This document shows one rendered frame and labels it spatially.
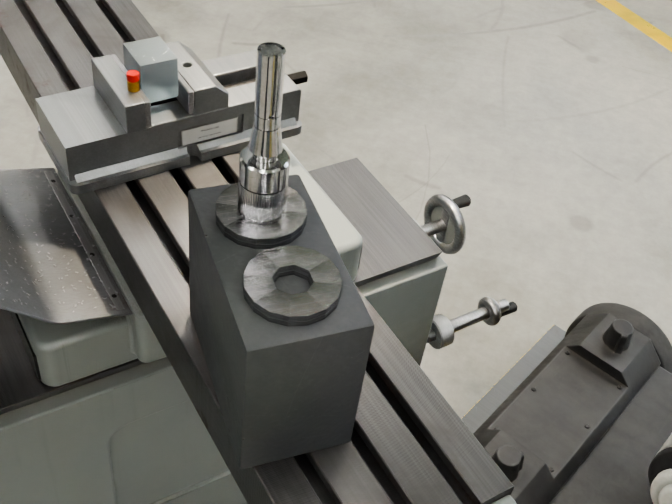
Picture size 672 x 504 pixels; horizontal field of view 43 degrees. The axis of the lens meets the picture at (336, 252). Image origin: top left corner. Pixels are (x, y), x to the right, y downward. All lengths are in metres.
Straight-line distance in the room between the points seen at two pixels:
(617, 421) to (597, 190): 1.51
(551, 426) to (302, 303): 0.73
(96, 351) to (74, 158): 0.25
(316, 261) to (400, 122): 2.19
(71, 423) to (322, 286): 0.58
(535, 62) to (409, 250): 2.14
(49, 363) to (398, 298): 0.57
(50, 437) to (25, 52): 0.60
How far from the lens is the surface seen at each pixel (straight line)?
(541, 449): 1.37
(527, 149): 2.97
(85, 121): 1.18
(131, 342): 1.18
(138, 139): 1.17
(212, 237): 0.82
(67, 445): 1.29
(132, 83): 1.15
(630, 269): 2.65
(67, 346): 1.14
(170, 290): 1.03
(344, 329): 0.75
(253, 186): 0.79
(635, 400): 1.52
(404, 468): 0.90
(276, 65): 0.73
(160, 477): 1.48
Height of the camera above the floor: 1.67
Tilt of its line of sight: 44 degrees down
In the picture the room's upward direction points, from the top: 8 degrees clockwise
